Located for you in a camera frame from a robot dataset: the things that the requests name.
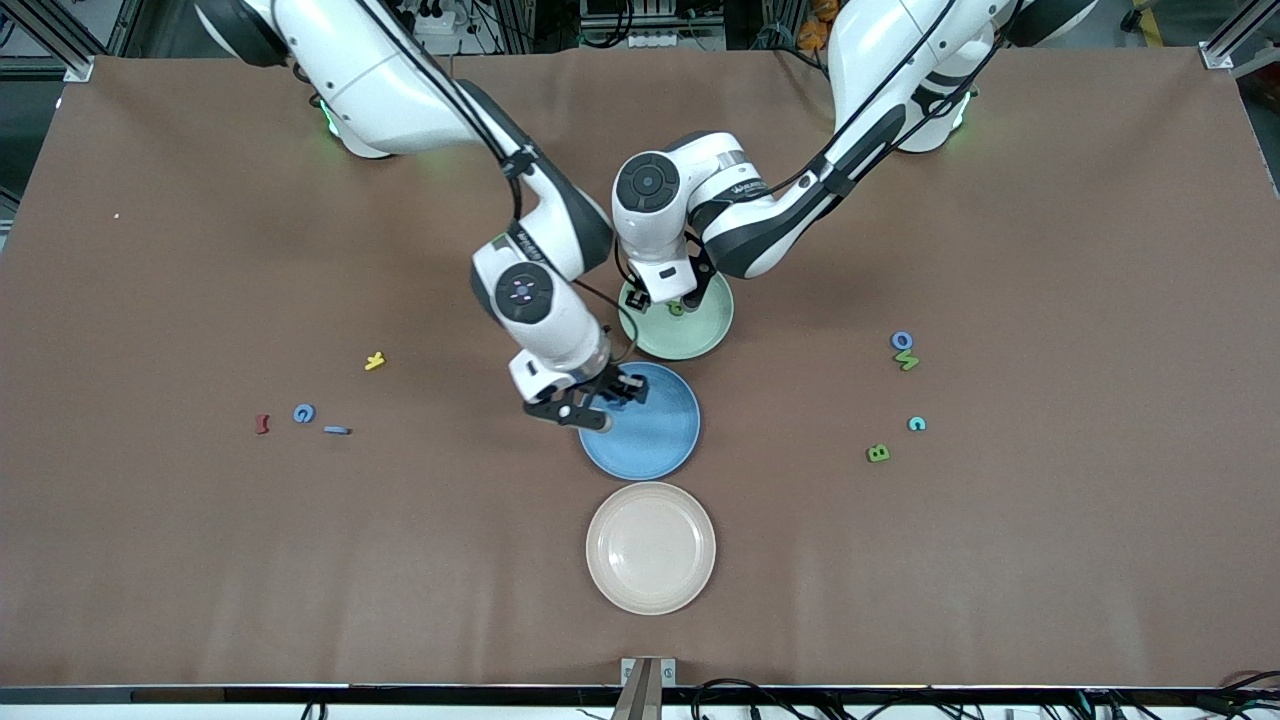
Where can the blue letter G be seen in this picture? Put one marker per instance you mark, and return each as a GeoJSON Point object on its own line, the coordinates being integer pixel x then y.
{"type": "Point", "coordinates": [304, 413]}

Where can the green letter B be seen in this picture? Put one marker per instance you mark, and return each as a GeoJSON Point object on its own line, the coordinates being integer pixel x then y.
{"type": "Point", "coordinates": [878, 453]}

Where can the grey metal camera mount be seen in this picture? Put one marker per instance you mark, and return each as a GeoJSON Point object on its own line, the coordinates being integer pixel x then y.
{"type": "Point", "coordinates": [645, 690]}

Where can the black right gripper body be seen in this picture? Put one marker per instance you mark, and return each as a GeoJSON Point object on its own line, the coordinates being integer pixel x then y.
{"type": "Point", "coordinates": [611, 381]}

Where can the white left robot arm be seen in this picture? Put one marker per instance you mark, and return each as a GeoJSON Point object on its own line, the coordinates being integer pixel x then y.
{"type": "Point", "coordinates": [880, 50]}

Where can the aluminium frame profile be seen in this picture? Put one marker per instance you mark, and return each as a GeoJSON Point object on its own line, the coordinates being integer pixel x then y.
{"type": "Point", "coordinates": [1215, 57]}
{"type": "Point", "coordinates": [78, 68]}

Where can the pale green round plate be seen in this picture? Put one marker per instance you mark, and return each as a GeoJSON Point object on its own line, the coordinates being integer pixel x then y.
{"type": "Point", "coordinates": [690, 340]}

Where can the beige round plate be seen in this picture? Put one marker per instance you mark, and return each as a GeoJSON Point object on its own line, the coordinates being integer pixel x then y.
{"type": "Point", "coordinates": [650, 548]}

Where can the orange snack bags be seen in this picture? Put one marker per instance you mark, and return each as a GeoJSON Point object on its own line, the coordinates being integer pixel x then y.
{"type": "Point", "coordinates": [815, 30]}

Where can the blue round plate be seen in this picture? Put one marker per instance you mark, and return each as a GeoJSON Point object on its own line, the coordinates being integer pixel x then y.
{"type": "Point", "coordinates": [650, 445]}

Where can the green letter M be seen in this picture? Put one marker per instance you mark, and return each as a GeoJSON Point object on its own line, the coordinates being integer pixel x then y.
{"type": "Point", "coordinates": [907, 361]}

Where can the blue letter O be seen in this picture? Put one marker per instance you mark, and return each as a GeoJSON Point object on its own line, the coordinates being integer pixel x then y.
{"type": "Point", "coordinates": [902, 336]}

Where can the brown table cover sheet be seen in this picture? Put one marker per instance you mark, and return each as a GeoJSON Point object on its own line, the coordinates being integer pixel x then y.
{"type": "Point", "coordinates": [500, 560]}

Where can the yellow letter K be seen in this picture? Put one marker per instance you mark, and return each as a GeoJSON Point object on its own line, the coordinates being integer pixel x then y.
{"type": "Point", "coordinates": [375, 361]}

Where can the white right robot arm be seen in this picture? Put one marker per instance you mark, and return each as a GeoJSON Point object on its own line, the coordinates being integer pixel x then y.
{"type": "Point", "coordinates": [400, 90]}

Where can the white power strip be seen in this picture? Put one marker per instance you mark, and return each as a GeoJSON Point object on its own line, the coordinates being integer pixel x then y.
{"type": "Point", "coordinates": [435, 18]}

